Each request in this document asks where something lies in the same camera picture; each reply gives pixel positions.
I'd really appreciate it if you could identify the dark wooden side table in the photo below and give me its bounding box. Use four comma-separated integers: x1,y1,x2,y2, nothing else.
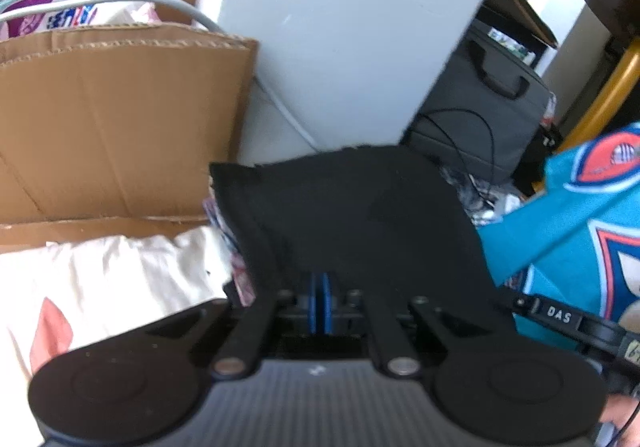
475,0,559,71

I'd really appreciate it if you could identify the black cable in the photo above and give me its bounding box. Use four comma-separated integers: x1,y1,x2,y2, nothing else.
416,108,497,184

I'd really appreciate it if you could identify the black garment with bear-print lining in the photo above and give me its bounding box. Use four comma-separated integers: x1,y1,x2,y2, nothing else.
202,144,518,343

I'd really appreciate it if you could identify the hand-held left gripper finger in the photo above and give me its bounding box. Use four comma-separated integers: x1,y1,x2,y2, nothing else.
150,272,322,378
321,272,506,379

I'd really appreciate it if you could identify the white cartoon-print bed sheet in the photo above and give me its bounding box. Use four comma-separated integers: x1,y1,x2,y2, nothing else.
0,226,242,378

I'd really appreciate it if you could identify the brown cardboard sheet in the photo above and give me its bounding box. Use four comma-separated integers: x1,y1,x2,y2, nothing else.
0,22,259,254

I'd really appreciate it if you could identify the grey laptop bag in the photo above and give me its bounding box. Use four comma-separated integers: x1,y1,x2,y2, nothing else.
402,20,557,185

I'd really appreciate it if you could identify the person's right hand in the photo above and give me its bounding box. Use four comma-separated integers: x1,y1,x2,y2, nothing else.
600,397,640,438

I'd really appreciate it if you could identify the yellow-framed wooden stool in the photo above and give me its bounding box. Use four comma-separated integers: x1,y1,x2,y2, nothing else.
542,0,640,149

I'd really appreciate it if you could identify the teal sports jersey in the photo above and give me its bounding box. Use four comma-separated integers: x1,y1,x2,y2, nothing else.
474,120,640,359

